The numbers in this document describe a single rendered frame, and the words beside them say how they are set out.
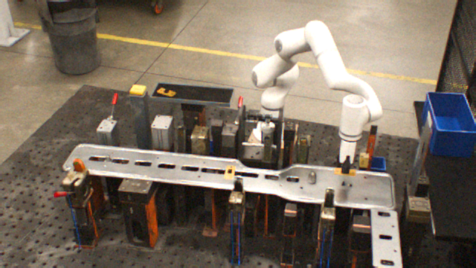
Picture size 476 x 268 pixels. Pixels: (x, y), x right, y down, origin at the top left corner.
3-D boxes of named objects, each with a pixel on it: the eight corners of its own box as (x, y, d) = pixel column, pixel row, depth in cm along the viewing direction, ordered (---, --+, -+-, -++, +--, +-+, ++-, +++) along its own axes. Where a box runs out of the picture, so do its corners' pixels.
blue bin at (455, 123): (431, 155, 235) (437, 129, 227) (420, 115, 260) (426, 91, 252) (472, 158, 233) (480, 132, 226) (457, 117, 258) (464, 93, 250)
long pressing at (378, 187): (56, 175, 232) (56, 172, 231) (78, 143, 250) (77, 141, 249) (396, 213, 213) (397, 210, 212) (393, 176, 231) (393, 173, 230)
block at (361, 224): (341, 282, 222) (349, 232, 206) (341, 260, 231) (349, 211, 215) (365, 286, 221) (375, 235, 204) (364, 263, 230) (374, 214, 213)
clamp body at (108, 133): (103, 192, 266) (91, 131, 245) (111, 177, 275) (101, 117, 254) (123, 194, 265) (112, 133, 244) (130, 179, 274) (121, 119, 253)
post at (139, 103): (137, 170, 279) (127, 95, 254) (143, 161, 285) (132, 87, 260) (152, 171, 278) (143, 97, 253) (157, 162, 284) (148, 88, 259)
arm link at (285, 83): (256, 100, 282) (258, 59, 268) (289, 92, 287) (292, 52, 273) (266, 113, 273) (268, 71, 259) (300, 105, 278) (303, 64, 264)
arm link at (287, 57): (282, 87, 274) (253, 94, 270) (276, 65, 277) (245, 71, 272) (320, 47, 227) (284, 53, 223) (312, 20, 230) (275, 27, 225)
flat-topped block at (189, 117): (186, 175, 276) (180, 99, 250) (190, 165, 282) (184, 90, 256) (205, 177, 274) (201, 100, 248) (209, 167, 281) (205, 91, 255)
